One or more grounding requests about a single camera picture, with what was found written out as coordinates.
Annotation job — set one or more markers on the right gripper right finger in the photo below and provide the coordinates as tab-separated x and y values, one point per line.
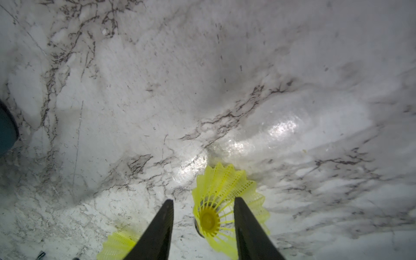
252	241

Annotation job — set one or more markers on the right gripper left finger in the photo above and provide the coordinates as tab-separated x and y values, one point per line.
155	242

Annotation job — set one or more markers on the yellow shuttlecock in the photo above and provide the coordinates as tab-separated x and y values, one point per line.
213	210

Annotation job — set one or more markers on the teal storage box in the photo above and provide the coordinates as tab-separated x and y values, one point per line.
9	130

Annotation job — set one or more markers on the yellow shuttlecock right edge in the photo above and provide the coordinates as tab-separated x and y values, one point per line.
118	246

